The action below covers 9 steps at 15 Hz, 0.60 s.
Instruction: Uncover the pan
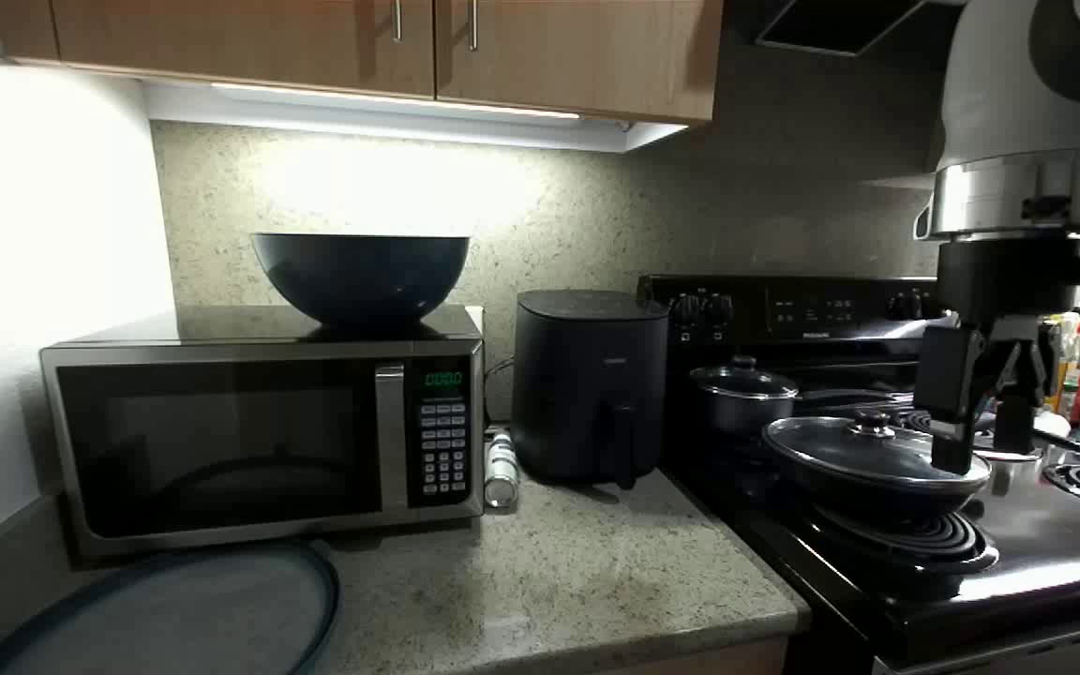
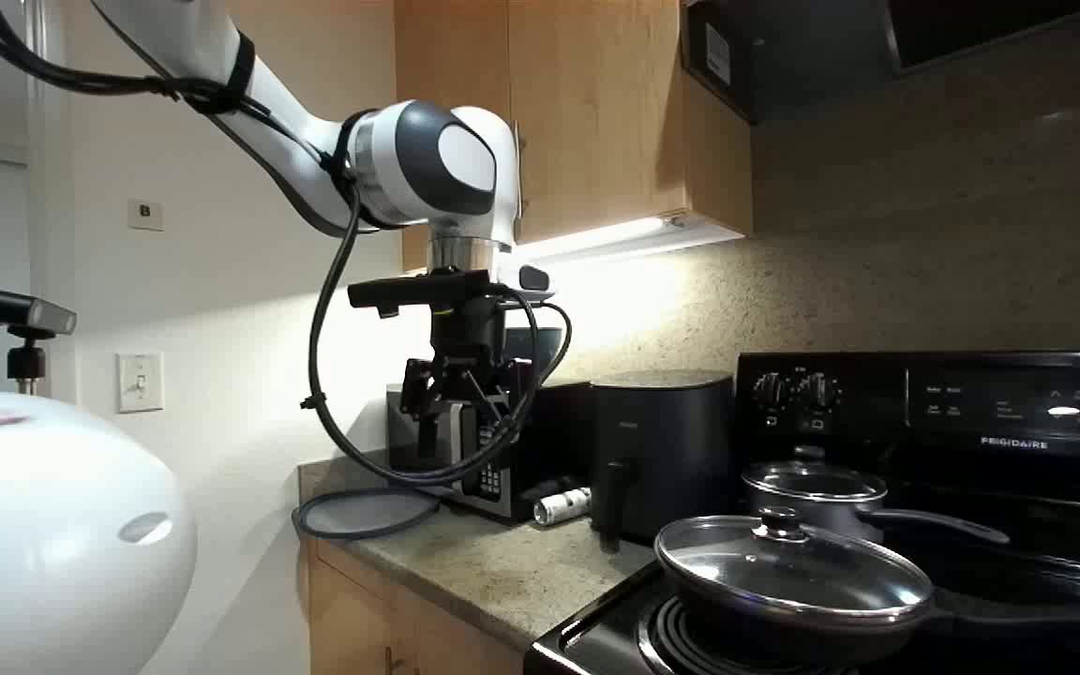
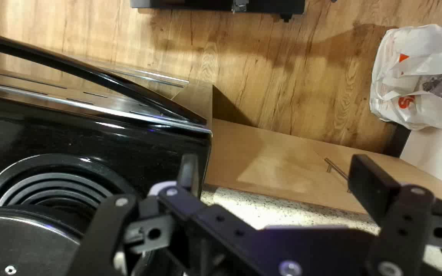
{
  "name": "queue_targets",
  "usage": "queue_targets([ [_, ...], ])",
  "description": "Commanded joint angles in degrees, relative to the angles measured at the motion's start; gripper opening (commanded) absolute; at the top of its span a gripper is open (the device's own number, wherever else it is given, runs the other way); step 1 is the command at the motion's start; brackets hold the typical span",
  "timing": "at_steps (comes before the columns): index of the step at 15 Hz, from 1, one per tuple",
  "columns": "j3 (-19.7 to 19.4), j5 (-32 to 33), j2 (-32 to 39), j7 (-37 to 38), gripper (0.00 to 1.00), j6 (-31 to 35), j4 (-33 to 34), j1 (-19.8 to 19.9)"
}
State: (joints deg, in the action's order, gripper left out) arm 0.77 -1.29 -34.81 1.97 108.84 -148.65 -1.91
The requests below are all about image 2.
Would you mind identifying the white salt shaker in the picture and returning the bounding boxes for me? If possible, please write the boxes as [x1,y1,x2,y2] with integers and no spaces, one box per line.
[533,488,591,529]

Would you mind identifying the wooden lower cabinet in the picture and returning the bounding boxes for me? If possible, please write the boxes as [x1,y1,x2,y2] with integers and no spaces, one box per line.
[301,542,520,675]

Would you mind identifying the black frying pan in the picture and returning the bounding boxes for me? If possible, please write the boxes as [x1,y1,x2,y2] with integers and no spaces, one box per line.
[665,563,1080,664]

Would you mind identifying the black camera on stand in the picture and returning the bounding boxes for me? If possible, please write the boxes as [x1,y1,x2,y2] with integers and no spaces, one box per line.
[0,290,80,395]

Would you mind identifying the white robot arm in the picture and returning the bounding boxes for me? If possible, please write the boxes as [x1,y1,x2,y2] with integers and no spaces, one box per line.
[0,0,517,675]

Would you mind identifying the stainless steel microwave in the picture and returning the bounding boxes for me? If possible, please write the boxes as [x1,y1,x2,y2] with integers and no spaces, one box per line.
[382,379,595,525]

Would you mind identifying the black air fryer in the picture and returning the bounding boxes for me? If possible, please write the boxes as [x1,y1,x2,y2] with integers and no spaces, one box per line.
[591,377,736,552]

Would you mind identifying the round grey blue-rimmed tray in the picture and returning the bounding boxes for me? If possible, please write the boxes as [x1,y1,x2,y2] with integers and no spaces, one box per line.
[293,488,440,542]

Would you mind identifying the glass pan lid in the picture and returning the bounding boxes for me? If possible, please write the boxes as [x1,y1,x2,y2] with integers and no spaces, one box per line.
[652,509,935,634]

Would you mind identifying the small black saucepan with lid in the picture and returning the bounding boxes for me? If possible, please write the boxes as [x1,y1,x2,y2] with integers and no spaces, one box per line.
[741,458,1003,544]

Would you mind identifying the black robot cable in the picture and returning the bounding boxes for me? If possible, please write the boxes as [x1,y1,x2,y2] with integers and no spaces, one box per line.
[0,0,577,497]

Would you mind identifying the black range hood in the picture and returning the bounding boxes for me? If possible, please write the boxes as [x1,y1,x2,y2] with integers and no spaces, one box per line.
[680,0,1080,125]

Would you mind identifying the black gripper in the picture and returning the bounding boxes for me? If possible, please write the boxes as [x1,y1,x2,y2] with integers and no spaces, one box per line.
[402,299,535,418]

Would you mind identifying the white wall light switch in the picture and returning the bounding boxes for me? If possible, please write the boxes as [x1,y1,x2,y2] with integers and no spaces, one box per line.
[116,353,165,412]

